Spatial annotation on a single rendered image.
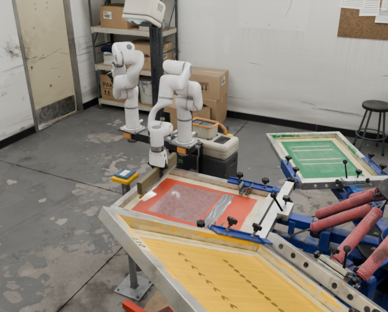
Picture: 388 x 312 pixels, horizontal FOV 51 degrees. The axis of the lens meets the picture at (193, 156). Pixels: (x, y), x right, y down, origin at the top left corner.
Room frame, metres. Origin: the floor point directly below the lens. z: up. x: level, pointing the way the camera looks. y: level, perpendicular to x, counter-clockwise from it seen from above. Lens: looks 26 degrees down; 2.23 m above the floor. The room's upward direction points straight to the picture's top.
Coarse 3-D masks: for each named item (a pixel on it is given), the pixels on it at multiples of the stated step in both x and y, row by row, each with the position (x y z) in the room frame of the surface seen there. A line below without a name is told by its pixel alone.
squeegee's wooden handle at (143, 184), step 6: (168, 156) 2.22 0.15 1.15; (174, 156) 2.24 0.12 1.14; (168, 162) 2.17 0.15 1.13; (174, 162) 2.24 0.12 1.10; (156, 168) 2.06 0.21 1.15; (168, 168) 2.17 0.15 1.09; (150, 174) 2.00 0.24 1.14; (156, 174) 2.04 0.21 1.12; (144, 180) 1.94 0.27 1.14; (150, 180) 1.99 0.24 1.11; (156, 180) 2.04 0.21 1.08; (138, 186) 1.91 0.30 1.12; (144, 186) 1.93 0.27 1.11; (138, 192) 1.91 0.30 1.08; (144, 192) 1.93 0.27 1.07
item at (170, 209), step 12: (144, 204) 1.99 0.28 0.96; (156, 204) 1.99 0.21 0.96; (168, 204) 1.99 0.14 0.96; (180, 204) 1.99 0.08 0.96; (192, 204) 1.99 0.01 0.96; (156, 216) 1.87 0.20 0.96; (168, 216) 1.87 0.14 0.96; (180, 216) 1.87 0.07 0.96; (192, 216) 1.87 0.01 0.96; (204, 216) 1.87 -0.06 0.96; (240, 216) 1.87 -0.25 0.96
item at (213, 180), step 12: (204, 180) 2.24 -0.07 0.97; (216, 180) 2.21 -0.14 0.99; (132, 192) 2.07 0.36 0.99; (252, 192) 2.11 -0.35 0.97; (264, 192) 2.07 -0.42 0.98; (276, 192) 2.07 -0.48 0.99; (120, 204) 1.94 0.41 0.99; (264, 204) 1.93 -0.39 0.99; (264, 216) 1.85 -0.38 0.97; (252, 228) 1.71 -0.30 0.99
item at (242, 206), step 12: (168, 180) 2.27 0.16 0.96; (156, 192) 2.12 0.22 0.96; (168, 192) 2.12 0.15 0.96; (180, 192) 2.12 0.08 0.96; (192, 192) 2.12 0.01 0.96; (204, 192) 2.12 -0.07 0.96; (216, 192) 2.12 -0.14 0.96; (204, 204) 1.99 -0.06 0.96; (228, 204) 1.99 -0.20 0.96; (240, 204) 1.99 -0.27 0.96; (252, 204) 1.99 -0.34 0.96
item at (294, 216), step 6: (294, 216) 1.74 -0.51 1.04; (300, 216) 1.74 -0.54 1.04; (306, 216) 1.74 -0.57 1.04; (282, 222) 1.74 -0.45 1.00; (288, 222) 1.73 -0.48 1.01; (300, 222) 1.70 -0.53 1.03; (306, 222) 1.69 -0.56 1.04; (312, 222) 1.69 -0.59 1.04; (300, 228) 1.70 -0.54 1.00; (306, 228) 1.69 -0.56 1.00
